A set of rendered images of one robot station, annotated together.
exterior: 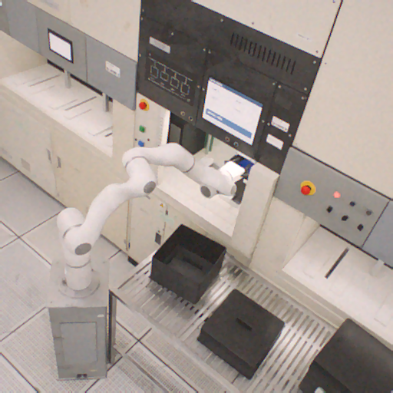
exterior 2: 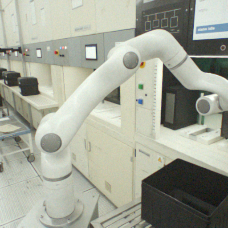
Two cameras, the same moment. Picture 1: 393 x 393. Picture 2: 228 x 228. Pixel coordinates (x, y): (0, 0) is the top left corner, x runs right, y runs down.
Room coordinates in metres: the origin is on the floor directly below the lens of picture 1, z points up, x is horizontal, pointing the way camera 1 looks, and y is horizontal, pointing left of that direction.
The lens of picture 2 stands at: (0.64, -0.05, 1.42)
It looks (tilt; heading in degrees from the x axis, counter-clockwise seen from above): 16 degrees down; 24
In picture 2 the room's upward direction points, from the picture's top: 1 degrees counter-clockwise
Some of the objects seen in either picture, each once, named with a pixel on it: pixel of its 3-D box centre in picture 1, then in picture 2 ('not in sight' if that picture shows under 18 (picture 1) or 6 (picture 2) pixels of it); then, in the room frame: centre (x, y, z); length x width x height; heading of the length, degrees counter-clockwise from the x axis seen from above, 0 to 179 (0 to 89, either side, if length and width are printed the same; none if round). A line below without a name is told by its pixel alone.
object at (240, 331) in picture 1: (242, 328); not in sight; (1.14, -0.31, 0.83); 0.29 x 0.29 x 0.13; 61
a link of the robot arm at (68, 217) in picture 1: (74, 235); (54, 143); (1.29, 0.51, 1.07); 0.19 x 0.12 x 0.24; 35
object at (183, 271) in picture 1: (188, 262); (188, 199); (1.44, -0.01, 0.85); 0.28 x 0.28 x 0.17; 67
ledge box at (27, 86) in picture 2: not in sight; (27, 85); (3.16, 2.55, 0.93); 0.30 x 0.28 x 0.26; 56
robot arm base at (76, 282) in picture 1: (77, 269); (59, 192); (1.27, 0.49, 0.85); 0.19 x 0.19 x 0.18
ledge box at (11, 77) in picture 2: not in sight; (12, 79); (3.78, 3.58, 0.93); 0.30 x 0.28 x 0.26; 62
